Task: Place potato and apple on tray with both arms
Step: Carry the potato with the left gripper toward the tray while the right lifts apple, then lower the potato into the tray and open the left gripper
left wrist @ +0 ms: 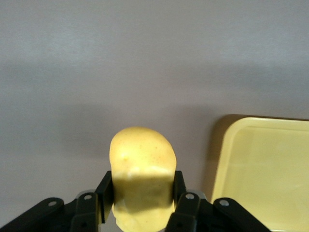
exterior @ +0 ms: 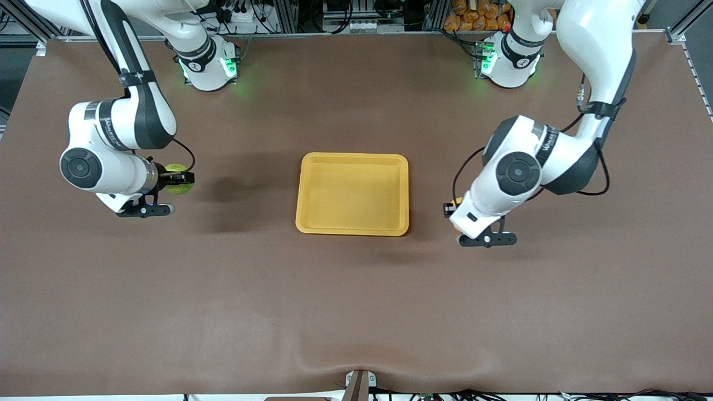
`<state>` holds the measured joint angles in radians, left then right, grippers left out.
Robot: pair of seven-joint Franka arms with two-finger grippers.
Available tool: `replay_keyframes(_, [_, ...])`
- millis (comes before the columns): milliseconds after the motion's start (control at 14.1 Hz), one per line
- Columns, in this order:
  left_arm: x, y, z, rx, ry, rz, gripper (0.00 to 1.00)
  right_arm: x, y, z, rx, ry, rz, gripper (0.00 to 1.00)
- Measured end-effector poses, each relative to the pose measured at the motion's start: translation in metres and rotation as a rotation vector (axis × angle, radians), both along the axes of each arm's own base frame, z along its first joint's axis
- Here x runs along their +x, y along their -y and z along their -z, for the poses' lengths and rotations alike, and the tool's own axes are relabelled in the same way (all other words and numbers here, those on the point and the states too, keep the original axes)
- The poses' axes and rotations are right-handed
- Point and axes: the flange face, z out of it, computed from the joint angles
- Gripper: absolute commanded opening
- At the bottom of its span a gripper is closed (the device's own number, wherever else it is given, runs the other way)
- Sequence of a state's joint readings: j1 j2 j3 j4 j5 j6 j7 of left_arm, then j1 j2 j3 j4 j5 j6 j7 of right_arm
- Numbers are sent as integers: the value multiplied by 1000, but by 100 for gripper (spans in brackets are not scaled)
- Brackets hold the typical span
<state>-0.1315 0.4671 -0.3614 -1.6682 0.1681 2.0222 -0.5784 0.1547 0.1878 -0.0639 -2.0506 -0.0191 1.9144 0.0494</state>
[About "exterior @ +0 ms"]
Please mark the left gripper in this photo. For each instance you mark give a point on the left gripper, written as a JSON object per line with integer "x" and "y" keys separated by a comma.
{"x": 447, "y": 209}

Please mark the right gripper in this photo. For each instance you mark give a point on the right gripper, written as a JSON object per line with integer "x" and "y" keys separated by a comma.
{"x": 164, "y": 178}

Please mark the green apple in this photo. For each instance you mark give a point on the green apple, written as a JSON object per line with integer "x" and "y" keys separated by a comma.
{"x": 175, "y": 168}

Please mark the yellow potato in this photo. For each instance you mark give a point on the yellow potato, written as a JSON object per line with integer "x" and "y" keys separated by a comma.
{"x": 457, "y": 201}

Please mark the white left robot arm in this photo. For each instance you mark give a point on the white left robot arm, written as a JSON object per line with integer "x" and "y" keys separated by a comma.
{"x": 599, "y": 44}

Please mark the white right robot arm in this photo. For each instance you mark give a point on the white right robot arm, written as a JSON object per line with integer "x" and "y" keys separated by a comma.
{"x": 128, "y": 120}

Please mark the yellow plastic tray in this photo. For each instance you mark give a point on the yellow plastic tray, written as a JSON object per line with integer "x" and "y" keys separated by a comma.
{"x": 351, "y": 195}

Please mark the brown table mat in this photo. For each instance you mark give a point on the brown table mat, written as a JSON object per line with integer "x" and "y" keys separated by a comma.
{"x": 356, "y": 312}

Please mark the white power strip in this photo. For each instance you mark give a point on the white power strip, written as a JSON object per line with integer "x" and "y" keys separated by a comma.
{"x": 239, "y": 15}

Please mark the metal camera stand bracket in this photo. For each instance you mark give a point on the metal camera stand bracket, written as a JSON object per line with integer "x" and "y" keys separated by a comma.
{"x": 359, "y": 387}

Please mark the aluminium frame post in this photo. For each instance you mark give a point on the aluminium frame post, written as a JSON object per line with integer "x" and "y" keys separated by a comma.
{"x": 682, "y": 28}
{"x": 22, "y": 25}

